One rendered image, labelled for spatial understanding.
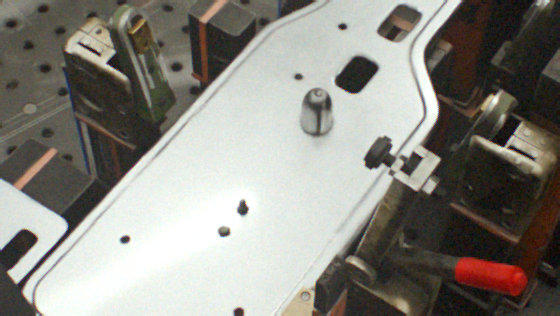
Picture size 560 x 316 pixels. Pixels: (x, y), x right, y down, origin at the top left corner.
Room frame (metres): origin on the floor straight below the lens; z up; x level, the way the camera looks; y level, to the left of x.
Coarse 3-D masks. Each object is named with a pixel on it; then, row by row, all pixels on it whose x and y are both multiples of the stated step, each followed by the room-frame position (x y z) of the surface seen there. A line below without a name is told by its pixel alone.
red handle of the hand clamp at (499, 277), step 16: (384, 256) 0.44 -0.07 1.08; (400, 256) 0.44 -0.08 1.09; (416, 256) 0.43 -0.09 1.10; (432, 256) 0.43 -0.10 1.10; (448, 256) 0.43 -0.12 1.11; (464, 256) 0.42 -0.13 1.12; (432, 272) 0.42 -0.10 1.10; (448, 272) 0.41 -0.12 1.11; (464, 272) 0.40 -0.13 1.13; (480, 272) 0.40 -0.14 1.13; (496, 272) 0.40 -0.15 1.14; (512, 272) 0.39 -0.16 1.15; (496, 288) 0.39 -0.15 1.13; (512, 288) 0.39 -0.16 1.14
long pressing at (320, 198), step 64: (320, 0) 0.80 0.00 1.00; (384, 0) 0.80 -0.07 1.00; (448, 0) 0.81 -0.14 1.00; (256, 64) 0.70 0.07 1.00; (320, 64) 0.71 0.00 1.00; (384, 64) 0.71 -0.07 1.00; (192, 128) 0.61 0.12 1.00; (256, 128) 0.62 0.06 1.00; (384, 128) 0.63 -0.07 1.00; (128, 192) 0.53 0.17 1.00; (192, 192) 0.54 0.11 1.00; (256, 192) 0.54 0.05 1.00; (320, 192) 0.55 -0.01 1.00; (384, 192) 0.55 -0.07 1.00; (64, 256) 0.46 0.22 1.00; (128, 256) 0.46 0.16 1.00; (192, 256) 0.47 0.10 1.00; (256, 256) 0.47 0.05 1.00; (320, 256) 0.48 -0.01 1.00
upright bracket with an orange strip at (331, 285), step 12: (336, 264) 0.37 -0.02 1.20; (324, 276) 0.35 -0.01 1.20; (336, 276) 0.36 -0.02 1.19; (324, 288) 0.35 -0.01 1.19; (336, 288) 0.35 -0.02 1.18; (324, 300) 0.35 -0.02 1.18; (336, 300) 0.36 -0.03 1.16; (312, 312) 0.35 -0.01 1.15; (324, 312) 0.35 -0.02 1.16; (336, 312) 0.36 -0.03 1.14
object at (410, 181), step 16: (384, 144) 0.46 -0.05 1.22; (368, 160) 0.45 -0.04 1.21; (384, 160) 0.45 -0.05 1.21; (400, 160) 0.45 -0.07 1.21; (416, 160) 0.45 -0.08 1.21; (432, 160) 0.45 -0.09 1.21; (400, 176) 0.43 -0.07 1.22; (416, 176) 0.43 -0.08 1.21; (432, 176) 0.44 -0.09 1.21; (400, 192) 0.43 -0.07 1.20; (416, 192) 0.42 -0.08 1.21; (432, 192) 0.43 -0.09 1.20; (384, 208) 0.43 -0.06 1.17; (400, 208) 0.43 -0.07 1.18; (384, 224) 0.43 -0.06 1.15; (400, 224) 0.43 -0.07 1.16; (368, 240) 0.44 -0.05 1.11; (384, 240) 0.43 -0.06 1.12; (368, 256) 0.44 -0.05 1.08
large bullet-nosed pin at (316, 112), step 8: (312, 88) 0.64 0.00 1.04; (320, 88) 0.64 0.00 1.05; (312, 96) 0.63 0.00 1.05; (320, 96) 0.63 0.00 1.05; (328, 96) 0.63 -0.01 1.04; (304, 104) 0.63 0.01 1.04; (312, 104) 0.62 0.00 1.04; (320, 104) 0.62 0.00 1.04; (328, 104) 0.63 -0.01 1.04; (304, 112) 0.62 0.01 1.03; (312, 112) 0.62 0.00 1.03; (320, 112) 0.62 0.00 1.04; (328, 112) 0.62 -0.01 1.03; (304, 120) 0.62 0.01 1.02; (312, 120) 0.62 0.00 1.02; (320, 120) 0.62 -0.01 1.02; (328, 120) 0.62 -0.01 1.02; (304, 128) 0.62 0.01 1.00; (312, 128) 0.62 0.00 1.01; (320, 128) 0.62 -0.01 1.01; (328, 128) 0.62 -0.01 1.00
